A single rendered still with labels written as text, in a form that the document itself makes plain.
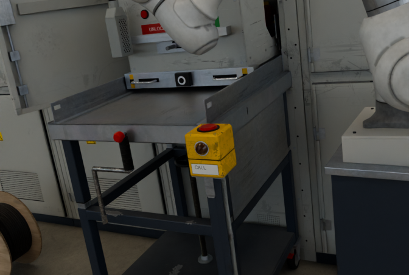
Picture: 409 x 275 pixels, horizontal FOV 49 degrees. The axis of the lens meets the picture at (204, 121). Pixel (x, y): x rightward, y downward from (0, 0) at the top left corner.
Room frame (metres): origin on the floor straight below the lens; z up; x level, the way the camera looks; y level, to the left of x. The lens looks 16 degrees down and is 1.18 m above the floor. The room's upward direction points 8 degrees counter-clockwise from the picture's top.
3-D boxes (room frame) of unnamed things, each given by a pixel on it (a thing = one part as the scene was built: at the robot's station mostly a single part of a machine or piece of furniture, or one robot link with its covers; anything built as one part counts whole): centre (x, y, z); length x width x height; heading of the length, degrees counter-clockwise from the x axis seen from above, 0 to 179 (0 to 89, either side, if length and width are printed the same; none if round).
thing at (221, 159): (0.93, -0.01, 0.85); 0.08 x 0.08 x 0.10; 61
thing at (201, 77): (1.65, 0.04, 0.90); 0.54 x 0.05 x 0.06; 61
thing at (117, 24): (1.67, 0.26, 1.09); 0.08 x 0.05 x 0.17; 151
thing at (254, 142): (1.58, 0.07, 0.46); 0.64 x 0.58 x 0.66; 151
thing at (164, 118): (1.58, 0.07, 0.82); 0.68 x 0.62 x 0.06; 151
